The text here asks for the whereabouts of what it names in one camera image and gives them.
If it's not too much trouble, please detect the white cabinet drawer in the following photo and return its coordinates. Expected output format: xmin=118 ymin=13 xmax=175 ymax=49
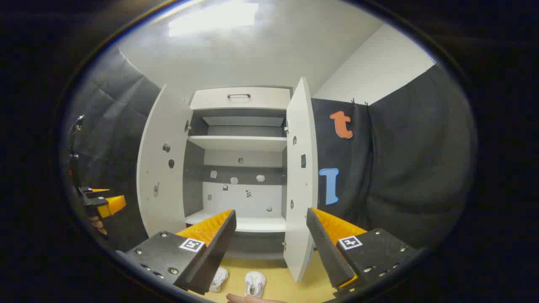
xmin=189 ymin=86 xmax=292 ymax=111

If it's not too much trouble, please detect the black backdrop cloth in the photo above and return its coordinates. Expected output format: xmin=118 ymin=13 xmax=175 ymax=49
xmin=63 ymin=46 xmax=478 ymax=253

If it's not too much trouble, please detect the white cabinet door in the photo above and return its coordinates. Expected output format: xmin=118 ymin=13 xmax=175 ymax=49
xmin=137 ymin=84 xmax=194 ymax=238
xmin=283 ymin=77 xmax=319 ymax=283

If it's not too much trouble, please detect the white cabinet shelf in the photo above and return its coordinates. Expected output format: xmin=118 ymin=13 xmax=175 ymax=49
xmin=187 ymin=136 xmax=288 ymax=152
xmin=185 ymin=210 xmax=287 ymax=233

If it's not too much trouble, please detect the white shoe cabinet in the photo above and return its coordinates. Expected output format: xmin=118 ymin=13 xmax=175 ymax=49
xmin=183 ymin=86 xmax=293 ymax=261

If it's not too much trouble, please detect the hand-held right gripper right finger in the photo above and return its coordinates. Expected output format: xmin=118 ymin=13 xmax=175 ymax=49
xmin=306 ymin=207 xmax=418 ymax=291

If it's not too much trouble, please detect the white striped shoe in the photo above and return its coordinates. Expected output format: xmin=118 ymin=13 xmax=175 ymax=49
xmin=245 ymin=271 xmax=267 ymax=298
xmin=209 ymin=267 xmax=229 ymax=293

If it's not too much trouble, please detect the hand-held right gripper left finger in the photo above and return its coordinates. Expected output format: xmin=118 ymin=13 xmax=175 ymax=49
xmin=125 ymin=209 xmax=237 ymax=296

